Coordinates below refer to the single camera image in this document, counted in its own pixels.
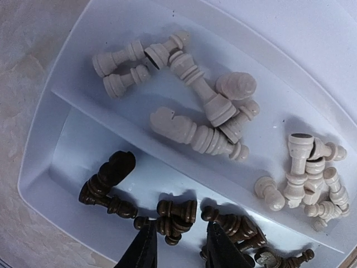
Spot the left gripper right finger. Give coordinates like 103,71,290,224
205,222,255,268

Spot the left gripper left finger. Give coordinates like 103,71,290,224
114,221,157,268

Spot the pile of dark chess pieces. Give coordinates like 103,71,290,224
79,151,315,267

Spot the pile of white chess pieces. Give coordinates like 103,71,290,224
91,30,350,231

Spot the white divided plastic tray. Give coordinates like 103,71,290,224
18,1,356,267

